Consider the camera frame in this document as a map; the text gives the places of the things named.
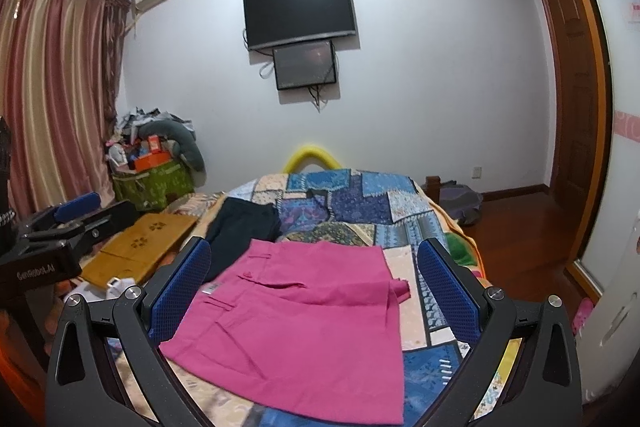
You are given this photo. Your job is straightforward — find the pink pants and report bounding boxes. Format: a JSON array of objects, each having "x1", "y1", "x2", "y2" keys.
[{"x1": 160, "y1": 241, "x2": 410, "y2": 425}]

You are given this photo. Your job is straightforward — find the small black wall monitor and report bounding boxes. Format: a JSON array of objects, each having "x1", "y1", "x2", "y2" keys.
[{"x1": 273, "y1": 40, "x2": 337, "y2": 91}]

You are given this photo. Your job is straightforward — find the orange box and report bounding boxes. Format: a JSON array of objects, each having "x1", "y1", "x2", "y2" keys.
[{"x1": 134, "y1": 150, "x2": 172, "y2": 172}]

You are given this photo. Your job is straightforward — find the green orange blanket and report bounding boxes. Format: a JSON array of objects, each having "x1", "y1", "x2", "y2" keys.
[{"x1": 428, "y1": 198, "x2": 487, "y2": 285}]

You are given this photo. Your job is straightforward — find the patchwork patterned bedspread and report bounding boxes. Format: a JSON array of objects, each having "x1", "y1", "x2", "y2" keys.
[{"x1": 106, "y1": 168, "x2": 524, "y2": 427}]

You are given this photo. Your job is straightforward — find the wooden bed post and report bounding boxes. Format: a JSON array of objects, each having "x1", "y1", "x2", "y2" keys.
[{"x1": 423, "y1": 176, "x2": 442, "y2": 204}]

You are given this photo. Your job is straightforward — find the pink striped curtain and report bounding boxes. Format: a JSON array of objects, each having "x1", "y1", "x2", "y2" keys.
[{"x1": 1, "y1": 0, "x2": 130, "y2": 218}]

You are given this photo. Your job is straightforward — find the grey bag on floor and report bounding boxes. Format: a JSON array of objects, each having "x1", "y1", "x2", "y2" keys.
[{"x1": 439, "y1": 180, "x2": 484, "y2": 227}]

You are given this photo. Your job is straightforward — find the dark navy folded garment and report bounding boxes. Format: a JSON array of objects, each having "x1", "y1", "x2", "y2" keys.
[{"x1": 204, "y1": 197, "x2": 281, "y2": 283}]

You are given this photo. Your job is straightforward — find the yellow foam tube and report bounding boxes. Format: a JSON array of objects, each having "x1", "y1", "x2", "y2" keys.
[{"x1": 282, "y1": 144, "x2": 342, "y2": 173}]

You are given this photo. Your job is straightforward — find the wall power socket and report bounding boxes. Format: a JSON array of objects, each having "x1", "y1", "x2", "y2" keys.
[{"x1": 472, "y1": 166, "x2": 483, "y2": 179}]

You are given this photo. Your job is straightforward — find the large black wall television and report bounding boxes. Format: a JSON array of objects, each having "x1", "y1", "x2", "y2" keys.
[{"x1": 243, "y1": 0, "x2": 357, "y2": 50}]

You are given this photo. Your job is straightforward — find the brown wooden door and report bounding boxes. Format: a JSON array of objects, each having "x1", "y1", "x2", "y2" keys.
[{"x1": 542, "y1": 0, "x2": 612, "y2": 261}]

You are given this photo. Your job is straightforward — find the grey neck pillow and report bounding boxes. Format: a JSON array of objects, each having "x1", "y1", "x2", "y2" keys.
[{"x1": 138, "y1": 119, "x2": 205, "y2": 172}]

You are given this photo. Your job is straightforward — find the white cabinet with stickers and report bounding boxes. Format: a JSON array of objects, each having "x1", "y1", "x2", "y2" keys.
[{"x1": 576, "y1": 218, "x2": 639, "y2": 404}]

